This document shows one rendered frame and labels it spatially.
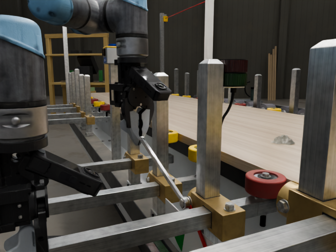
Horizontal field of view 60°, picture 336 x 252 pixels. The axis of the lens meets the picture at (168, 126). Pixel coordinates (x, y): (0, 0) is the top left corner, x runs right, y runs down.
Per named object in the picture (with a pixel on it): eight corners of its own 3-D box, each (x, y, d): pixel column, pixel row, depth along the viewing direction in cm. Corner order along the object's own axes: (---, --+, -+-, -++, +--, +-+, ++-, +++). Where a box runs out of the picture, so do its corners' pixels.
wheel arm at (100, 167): (43, 183, 88) (42, 170, 88) (43, 180, 91) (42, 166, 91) (173, 165, 106) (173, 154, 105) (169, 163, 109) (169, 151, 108)
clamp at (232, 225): (221, 242, 51) (222, 215, 50) (186, 210, 63) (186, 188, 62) (247, 235, 53) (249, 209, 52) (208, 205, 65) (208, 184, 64)
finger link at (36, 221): (34, 245, 43) (30, 190, 41) (47, 242, 44) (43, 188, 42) (34, 264, 39) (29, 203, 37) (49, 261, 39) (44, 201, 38)
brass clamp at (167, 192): (162, 205, 74) (162, 186, 73) (145, 186, 86) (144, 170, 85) (184, 201, 76) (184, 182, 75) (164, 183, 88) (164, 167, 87)
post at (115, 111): (113, 168, 127) (109, 63, 119) (110, 165, 132) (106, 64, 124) (123, 167, 129) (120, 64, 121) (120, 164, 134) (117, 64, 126)
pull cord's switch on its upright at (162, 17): (162, 108, 353) (162, 12, 334) (159, 107, 362) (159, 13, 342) (168, 107, 357) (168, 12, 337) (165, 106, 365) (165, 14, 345)
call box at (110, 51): (107, 65, 118) (106, 45, 117) (103, 65, 124) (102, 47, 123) (123, 65, 121) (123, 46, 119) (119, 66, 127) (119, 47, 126)
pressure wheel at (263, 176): (260, 239, 56) (264, 182, 54) (235, 220, 63) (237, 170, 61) (291, 230, 59) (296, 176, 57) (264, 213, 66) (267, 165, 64)
